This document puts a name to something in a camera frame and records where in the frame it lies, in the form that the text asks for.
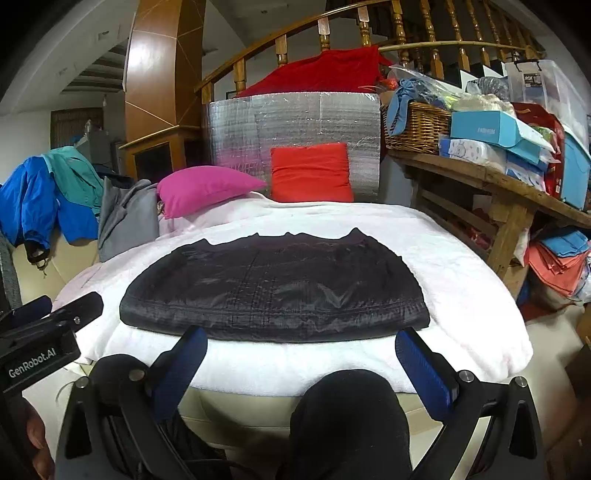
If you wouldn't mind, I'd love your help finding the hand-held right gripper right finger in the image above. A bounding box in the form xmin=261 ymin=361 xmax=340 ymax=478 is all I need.
xmin=394 ymin=327 xmax=548 ymax=480

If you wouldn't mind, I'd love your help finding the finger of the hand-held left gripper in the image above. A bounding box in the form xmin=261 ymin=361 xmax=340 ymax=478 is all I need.
xmin=51 ymin=292 xmax=103 ymax=326
xmin=0 ymin=295 xmax=52 ymax=324

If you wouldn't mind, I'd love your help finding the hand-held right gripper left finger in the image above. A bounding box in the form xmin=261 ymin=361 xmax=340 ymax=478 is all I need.
xmin=55 ymin=325 xmax=209 ymax=480

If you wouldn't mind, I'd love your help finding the black quilted jacket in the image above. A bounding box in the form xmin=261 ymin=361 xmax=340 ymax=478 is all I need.
xmin=119 ymin=227 xmax=432 ymax=344

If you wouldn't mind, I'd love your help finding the person's left hand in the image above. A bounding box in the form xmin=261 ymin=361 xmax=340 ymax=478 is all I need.
xmin=25 ymin=401 xmax=54 ymax=480

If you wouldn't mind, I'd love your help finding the grey knit cloth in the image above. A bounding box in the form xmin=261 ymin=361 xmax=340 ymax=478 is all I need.
xmin=0 ymin=231 xmax=23 ymax=310

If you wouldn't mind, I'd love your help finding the white fluffy blanket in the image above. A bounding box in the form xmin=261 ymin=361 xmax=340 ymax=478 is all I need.
xmin=51 ymin=191 xmax=534 ymax=398

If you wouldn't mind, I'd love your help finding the person's right leg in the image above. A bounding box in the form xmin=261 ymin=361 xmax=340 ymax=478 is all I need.
xmin=288 ymin=369 xmax=411 ymax=480

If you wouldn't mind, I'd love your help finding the grey garment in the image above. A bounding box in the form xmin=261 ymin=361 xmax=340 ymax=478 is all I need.
xmin=97 ymin=176 xmax=160 ymax=264

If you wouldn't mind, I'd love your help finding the blue jacket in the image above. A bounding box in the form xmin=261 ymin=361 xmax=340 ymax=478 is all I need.
xmin=0 ymin=156 xmax=100 ymax=264

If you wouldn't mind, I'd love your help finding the teal garment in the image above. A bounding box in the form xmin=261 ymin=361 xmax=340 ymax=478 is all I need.
xmin=41 ymin=147 xmax=105 ymax=215

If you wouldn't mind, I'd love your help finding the grey metal cabinet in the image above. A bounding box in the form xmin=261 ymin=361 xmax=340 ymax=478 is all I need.
xmin=76 ymin=129 xmax=116 ymax=169

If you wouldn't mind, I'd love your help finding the stack of coral cloths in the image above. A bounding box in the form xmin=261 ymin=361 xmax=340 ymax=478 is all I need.
xmin=526 ymin=242 xmax=589 ymax=301

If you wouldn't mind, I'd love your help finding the pink pillow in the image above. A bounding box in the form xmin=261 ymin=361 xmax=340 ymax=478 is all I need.
xmin=156 ymin=166 xmax=269 ymax=220

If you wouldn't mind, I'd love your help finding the wooden cabinet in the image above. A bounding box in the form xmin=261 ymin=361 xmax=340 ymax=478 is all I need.
xmin=119 ymin=124 xmax=204 ymax=183

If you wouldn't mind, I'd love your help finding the blue folded cloth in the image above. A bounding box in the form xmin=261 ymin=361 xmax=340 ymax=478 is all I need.
xmin=538 ymin=231 xmax=591 ymax=259

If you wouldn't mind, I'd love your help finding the wooden table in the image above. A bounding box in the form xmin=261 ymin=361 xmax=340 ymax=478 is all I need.
xmin=388 ymin=148 xmax=591 ymax=298

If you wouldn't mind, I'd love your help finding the white patterned tissue pack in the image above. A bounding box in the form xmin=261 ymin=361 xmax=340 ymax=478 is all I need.
xmin=438 ymin=137 xmax=509 ymax=171

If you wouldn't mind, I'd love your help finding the red pillow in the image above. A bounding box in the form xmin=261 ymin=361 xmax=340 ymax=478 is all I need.
xmin=270 ymin=142 xmax=355 ymax=204

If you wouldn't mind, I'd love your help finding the silver foil insulation mat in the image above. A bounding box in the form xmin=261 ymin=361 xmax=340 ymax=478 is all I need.
xmin=205 ymin=91 xmax=383 ymax=204

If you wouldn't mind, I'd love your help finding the wicker basket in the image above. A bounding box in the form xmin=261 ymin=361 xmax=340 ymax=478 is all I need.
xmin=384 ymin=102 xmax=452 ymax=155

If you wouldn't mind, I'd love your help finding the light blue cardboard box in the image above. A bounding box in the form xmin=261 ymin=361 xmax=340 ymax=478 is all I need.
xmin=450 ymin=111 xmax=527 ymax=146

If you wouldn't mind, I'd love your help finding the brown tiled pillar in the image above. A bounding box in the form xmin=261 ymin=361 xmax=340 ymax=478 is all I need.
xmin=124 ymin=0 xmax=207 ymax=148

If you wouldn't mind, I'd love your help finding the blue plastic bin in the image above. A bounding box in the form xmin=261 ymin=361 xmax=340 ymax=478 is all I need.
xmin=561 ymin=134 xmax=591 ymax=208

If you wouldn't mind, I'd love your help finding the red gift bag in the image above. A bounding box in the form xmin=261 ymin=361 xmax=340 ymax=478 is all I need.
xmin=515 ymin=102 xmax=566 ymax=199

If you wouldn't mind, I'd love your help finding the clear plastic storage bin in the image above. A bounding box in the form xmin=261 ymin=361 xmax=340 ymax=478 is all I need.
xmin=504 ymin=59 xmax=587 ymax=139

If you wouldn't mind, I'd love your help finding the red cloth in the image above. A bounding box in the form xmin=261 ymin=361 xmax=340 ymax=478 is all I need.
xmin=235 ymin=45 xmax=393 ymax=99

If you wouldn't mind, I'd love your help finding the wooden stair railing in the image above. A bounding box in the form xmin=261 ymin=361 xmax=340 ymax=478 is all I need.
xmin=194 ymin=0 xmax=546 ymax=104

